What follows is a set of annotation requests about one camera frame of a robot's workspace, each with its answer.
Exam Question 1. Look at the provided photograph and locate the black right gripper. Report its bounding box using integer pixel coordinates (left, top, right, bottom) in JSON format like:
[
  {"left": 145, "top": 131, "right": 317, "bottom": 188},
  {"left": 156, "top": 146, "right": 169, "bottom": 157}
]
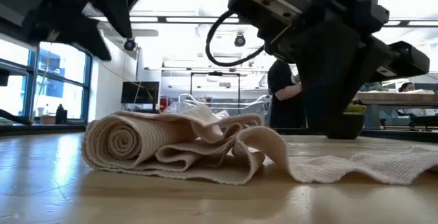
[{"left": 266, "top": 0, "right": 430, "bottom": 138}]

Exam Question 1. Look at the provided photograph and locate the white elastic bandage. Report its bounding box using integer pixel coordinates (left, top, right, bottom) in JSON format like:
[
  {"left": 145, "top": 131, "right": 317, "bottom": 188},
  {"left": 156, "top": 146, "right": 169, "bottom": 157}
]
[{"left": 81, "top": 104, "right": 438, "bottom": 186}]

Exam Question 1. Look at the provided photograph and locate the succulent in black pot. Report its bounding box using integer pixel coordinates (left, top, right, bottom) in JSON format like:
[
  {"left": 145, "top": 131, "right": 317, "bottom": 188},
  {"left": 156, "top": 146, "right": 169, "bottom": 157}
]
[{"left": 326, "top": 102, "right": 366, "bottom": 140}]

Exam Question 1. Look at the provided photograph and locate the blue-framed window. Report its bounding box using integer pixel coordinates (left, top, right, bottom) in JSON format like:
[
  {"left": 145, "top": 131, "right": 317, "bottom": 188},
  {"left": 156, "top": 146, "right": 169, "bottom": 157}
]
[{"left": 0, "top": 35, "right": 92, "bottom": 124}]

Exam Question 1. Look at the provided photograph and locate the black monitor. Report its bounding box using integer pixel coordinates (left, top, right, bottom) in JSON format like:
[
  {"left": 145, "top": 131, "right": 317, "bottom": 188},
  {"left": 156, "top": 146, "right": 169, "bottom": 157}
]
[{"left": 120, "top": 81, "right": 160, "bottom": 105}]

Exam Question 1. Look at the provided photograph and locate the clear plastic container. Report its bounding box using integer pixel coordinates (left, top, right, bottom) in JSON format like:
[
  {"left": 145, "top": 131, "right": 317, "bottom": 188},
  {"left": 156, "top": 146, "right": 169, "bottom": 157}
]
[{"left": 177, "top": 93, "right": 273, "bottom": 126}]

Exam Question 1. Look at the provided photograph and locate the grey metal-frame table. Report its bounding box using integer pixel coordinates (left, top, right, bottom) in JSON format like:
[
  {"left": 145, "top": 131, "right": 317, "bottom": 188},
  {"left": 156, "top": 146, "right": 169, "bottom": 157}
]
[{"left": 355, "top": 91, "right": 438, "bottom": 131}]

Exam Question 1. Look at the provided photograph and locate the black looped cable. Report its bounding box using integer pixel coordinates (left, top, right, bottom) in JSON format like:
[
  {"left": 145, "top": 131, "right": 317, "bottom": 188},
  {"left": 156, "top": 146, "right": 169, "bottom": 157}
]
[{"left": 205, "top": 10, "right": 266, "bottom": 68}]

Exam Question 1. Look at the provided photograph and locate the black gantry frame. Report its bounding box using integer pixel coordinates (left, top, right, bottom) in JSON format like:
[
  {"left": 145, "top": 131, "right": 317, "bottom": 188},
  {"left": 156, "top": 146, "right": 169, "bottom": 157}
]
[{"left": 190, "top": 70, "right": 242, "bottom": 105}]

